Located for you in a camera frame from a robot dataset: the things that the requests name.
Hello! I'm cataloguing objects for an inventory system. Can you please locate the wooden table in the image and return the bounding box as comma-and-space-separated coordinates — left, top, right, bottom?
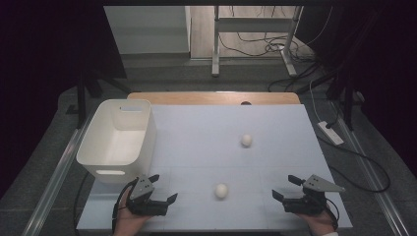
126, 91, 302, 106

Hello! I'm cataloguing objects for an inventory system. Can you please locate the person's right hand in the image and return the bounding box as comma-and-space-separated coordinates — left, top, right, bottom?
294, 208, 338, 236

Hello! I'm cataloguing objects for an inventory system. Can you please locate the white cabinet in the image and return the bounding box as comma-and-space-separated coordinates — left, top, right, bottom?
103, 5, 192, 55

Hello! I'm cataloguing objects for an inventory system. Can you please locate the black metal stand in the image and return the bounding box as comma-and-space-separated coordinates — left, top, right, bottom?
325, 63, 366, 132
66, 63, 133, 130

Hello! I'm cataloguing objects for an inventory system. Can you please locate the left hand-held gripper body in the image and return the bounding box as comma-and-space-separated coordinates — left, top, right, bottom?
126, 175, 170, 217

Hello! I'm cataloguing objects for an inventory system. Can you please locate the black looped floor cable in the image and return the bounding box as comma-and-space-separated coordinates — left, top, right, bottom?
317, 134, 392, 194

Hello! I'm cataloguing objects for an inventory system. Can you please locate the white metal stand frame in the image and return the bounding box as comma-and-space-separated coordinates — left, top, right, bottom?
210, 5, 305, 79

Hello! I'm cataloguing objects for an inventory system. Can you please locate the white power strip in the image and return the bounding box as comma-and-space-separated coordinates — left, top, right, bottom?
317, 120, 345, 147

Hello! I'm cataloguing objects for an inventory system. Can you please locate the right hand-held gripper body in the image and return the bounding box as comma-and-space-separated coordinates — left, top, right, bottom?
281, 174, 346, 217

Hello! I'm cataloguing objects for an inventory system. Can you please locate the metal floor rail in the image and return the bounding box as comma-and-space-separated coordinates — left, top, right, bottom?
328, 100, 408, 236
21, 109, 96, 236

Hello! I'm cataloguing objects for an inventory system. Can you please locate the tangle of black floor cables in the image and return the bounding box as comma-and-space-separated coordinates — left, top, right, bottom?
218, 5, 338, 93

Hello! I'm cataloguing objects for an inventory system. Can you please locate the white board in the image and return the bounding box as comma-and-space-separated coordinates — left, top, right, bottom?
76, 103, 354, 232

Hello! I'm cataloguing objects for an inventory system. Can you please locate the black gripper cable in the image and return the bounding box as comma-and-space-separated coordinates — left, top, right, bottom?
324, 198, 340, 231
111, 177, 140, 234

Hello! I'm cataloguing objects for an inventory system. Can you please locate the white egg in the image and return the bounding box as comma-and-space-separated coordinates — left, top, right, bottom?
240, 133, 254, 148
213, 183, 229, 200

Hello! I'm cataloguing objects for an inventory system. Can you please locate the thin white cable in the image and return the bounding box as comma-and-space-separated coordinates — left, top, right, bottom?
308, 87, 323, 124

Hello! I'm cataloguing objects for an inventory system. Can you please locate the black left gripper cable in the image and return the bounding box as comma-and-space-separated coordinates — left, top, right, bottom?
111, 177, 140, 234

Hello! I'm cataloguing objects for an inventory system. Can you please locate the white plastic storage bin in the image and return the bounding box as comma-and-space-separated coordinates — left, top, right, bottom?
76, 98, 158, 185

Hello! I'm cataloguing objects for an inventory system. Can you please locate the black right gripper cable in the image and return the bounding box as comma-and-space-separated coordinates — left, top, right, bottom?
324, 198, 340, 231

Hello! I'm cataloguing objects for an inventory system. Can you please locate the person's left hand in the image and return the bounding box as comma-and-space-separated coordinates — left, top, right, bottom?
112, 196, 152, 236

